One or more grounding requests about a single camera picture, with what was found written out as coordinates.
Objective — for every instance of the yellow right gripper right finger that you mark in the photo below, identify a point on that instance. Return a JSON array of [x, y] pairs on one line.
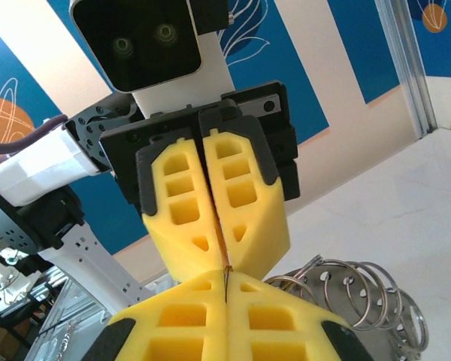
[[278, 319]]

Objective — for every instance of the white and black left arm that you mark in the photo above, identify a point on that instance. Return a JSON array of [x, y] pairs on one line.
[[34, 169]]

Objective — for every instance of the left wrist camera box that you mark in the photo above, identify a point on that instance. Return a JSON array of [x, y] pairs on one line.
[[135, 41]]

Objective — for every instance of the white metal stand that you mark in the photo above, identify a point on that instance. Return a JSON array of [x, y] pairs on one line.
[[7, 278]]

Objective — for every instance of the metal key plate with rings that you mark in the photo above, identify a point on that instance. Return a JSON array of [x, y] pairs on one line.
[[376, 301]]

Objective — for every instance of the aluminium corner post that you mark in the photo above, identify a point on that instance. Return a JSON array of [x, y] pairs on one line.
[[409, 64]]

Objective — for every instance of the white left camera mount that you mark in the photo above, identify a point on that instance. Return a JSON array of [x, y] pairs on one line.
[[210, 75]]

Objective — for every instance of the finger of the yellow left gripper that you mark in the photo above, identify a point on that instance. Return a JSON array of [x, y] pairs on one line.
[[267, 225], [161, 233]]

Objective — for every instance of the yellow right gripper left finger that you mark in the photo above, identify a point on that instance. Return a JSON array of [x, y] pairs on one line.
[[180, 319]]

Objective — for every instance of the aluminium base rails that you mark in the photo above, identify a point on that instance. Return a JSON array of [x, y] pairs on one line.
[[60, 304]]

